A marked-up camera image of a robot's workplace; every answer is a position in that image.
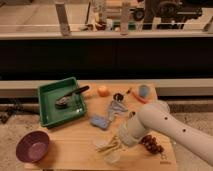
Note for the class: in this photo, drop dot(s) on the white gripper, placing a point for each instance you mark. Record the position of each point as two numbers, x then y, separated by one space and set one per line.
130 133

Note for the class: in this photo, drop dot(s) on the yellow banana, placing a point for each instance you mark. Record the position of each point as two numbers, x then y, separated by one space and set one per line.
113 145

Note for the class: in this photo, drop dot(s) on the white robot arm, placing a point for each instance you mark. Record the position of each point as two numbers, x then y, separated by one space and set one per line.
156 116

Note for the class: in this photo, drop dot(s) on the white paper cup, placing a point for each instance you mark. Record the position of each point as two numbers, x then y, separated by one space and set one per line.
112 156

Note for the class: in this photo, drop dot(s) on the blue cup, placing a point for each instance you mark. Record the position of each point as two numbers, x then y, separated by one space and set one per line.
144 91

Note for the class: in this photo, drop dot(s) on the wooden board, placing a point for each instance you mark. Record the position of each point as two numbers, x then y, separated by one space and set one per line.
72 148

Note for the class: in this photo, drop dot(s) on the grey blue cloth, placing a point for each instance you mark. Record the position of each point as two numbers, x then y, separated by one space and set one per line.
114 108

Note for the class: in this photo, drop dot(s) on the bunch of dark grapes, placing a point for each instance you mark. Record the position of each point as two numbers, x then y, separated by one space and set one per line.
151 144

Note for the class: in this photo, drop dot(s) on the small dark round object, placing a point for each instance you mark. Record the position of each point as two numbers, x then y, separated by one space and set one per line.
118 97

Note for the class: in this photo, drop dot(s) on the orange fruit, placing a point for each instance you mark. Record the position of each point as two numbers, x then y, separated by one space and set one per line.
103 91

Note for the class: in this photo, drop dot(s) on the orange carrot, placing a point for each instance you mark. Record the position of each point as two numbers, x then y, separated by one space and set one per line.
134 92

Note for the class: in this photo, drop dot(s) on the green plastic tray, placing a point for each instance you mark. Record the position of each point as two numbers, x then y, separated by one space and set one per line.
50 115

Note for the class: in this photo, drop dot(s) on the purple bowl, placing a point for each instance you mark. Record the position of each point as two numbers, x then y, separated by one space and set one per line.
33 147

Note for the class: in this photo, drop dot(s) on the black handled metal spoon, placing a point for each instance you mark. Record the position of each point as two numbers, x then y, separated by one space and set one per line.
62 102

